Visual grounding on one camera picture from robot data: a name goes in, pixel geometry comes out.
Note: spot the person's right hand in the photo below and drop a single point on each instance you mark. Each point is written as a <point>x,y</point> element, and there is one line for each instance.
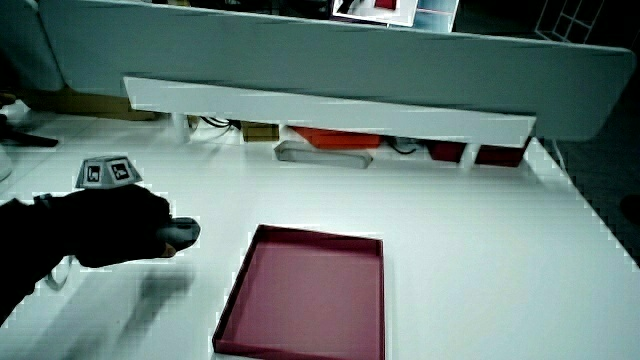
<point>112,230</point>

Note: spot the grey computer mouse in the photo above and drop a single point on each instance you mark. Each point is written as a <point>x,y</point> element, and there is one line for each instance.
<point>184,231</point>

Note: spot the person's right forearm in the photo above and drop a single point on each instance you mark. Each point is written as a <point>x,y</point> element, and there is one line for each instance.
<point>25,240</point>

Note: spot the grey desk partition panel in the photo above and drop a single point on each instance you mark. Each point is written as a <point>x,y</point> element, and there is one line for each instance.
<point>25,45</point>
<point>350,60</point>

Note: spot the white desk shelf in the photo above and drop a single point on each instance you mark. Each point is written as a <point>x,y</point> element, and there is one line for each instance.
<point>320,112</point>

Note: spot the white desk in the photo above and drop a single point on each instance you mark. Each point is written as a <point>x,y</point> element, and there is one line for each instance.
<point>475,250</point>

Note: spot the black object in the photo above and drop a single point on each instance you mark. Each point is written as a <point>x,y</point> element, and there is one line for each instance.
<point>22,136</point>

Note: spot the small brown cardboard box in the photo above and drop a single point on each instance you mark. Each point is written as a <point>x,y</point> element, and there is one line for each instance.
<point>260,131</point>

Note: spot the dark red shallow tray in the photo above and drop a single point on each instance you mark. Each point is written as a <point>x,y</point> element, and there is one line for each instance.
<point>310,295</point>

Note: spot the orange box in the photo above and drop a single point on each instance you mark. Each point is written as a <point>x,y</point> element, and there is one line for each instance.
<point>337,138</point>

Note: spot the printed photo card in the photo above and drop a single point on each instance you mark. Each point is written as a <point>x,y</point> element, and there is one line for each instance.
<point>375,10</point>

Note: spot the dark red box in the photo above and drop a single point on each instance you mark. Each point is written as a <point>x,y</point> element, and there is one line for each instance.
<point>500,155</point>
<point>446,151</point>

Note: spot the light blue paper sheet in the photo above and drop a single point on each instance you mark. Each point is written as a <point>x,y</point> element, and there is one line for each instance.
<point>435,15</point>

